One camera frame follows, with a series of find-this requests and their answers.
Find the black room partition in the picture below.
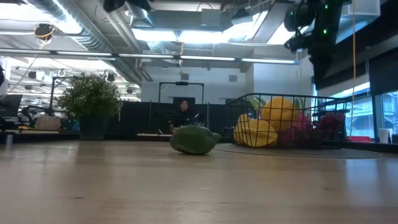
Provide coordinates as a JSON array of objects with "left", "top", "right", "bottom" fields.
[{"left": 120, "top": 101, "right": 229, "bottom": 138}]

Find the dark computer monitor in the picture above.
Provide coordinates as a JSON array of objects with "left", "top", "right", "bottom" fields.
[{"left": 0, "top": 94, "right": 23, "bottom": 118}]

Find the black dome ceiling camera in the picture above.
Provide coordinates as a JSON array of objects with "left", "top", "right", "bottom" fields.
[{"left": 34, "top": 23, "right": 56, "bottom": 40}]

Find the dark green avocado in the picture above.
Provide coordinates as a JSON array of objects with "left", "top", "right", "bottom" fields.
[{"left": 169, "top": 124, "right": 222, "bottom": 156}]

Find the red low box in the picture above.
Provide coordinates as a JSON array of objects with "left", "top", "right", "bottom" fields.
[{"left": 347, "top": 135, "right": 373, "bottom": 143}]

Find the long ceiling light bar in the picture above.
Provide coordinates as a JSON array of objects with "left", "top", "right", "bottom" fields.
[{"left": 0, "top": 48, "right": 296, "bottom": 65}]

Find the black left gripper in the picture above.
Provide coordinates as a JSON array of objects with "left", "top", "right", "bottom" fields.
[{"left": 126, "top": 0, "right": 154, "bottom": 12}]

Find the black wire basket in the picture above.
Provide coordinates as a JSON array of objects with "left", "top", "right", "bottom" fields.
[{"left": 225, "top": 92, "right": 348, "bottom": 149}]

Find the potted green plant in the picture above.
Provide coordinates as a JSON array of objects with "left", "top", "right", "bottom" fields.
[{"left": 55, "top": 73, "right": 123, "bottom": 141}]

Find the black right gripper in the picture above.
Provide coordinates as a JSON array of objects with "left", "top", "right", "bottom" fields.
[{"left": 307, "top": 17, "right": 342, "bottom": 85}]

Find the person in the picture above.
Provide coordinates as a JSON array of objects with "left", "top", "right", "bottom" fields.
[{"left": 169, "top": 99, "right": 200, "bottom": 133}]

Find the large pink dragon fruit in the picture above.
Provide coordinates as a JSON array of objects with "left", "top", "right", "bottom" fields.
[{"left": 279, "top": 111, "right": 324, "bottom": 149}]

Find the grey round mat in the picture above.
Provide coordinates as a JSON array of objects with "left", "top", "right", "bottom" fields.
[{"left": 213, "top": 143, "right": 384, "bottom": 160}]

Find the silver ventilation duct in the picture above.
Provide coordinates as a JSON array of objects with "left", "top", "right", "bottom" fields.
[{"left": 27, "top": 0, "right": 144, "bottom": 83}]

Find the yellow starfruit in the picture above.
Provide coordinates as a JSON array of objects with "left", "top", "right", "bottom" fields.
[{"left": 233, "top": 119, "right": 279, "bottom": 149}]

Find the white paper roll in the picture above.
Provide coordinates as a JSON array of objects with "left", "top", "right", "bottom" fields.
[{"left": 379, "top": 128, "right": 393, "bottom": 144}]

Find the woven wicker basket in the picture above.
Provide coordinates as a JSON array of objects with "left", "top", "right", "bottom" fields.
[{"left": 34, "top": 116, "right": 62, "bottom": 131}]

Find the black gantry stand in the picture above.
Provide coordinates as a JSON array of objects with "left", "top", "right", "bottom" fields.
[{"left": 158, "top": 81, "right": 205, "bottom": 105}]

